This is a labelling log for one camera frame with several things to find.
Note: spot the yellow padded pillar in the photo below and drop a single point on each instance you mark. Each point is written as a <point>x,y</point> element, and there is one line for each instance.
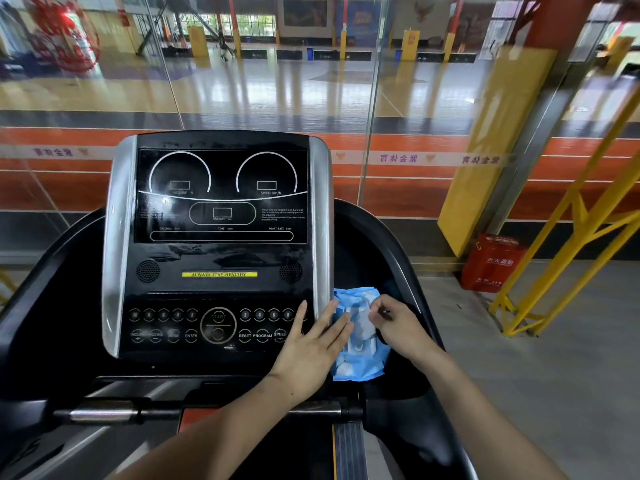
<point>495,144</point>

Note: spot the person's left forearm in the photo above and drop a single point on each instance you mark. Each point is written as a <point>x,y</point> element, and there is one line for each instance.
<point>210,439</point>

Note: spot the black treadmill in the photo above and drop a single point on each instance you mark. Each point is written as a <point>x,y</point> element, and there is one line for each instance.
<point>50,319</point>

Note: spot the yellow metal frame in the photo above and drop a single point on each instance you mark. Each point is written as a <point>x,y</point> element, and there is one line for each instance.
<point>575,214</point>

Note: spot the red fire extinguisher box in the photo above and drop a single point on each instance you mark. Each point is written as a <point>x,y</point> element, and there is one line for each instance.
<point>492,264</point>

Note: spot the yellow post pad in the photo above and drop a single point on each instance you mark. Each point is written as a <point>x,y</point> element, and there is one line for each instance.
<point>410,44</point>
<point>198,41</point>

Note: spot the black treadmill console panel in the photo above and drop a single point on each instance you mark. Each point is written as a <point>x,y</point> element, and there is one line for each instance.
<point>220,214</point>

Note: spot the person's right forearm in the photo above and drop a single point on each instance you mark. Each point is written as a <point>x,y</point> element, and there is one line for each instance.
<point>480,419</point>

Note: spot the person's right hand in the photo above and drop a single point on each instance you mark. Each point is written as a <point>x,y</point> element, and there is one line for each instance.
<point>400,332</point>

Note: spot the blue wet wipes packet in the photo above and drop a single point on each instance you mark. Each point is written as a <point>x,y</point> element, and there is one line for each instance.
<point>360,362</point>

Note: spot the glass partition panel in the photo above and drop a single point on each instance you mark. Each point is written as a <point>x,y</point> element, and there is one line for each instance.
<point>250,89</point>

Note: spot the person's left middle finger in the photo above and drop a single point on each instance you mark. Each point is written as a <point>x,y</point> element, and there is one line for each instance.
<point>338,327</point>

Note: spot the person's left hand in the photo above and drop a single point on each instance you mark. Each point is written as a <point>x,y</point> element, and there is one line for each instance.
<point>305,359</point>

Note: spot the person's left little finger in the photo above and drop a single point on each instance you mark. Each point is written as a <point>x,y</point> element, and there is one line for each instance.
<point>299,322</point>

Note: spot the person's right fingers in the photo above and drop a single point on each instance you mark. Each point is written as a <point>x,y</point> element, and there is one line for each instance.
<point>381,310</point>

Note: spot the grey ribbed treadmill side rail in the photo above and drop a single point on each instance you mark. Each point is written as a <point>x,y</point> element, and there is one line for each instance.
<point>350,452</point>

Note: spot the red round wall decoration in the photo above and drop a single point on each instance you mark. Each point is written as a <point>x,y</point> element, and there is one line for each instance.
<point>65,34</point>

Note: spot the grey steel column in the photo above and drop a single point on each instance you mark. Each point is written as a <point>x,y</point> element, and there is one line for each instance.
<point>560,104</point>

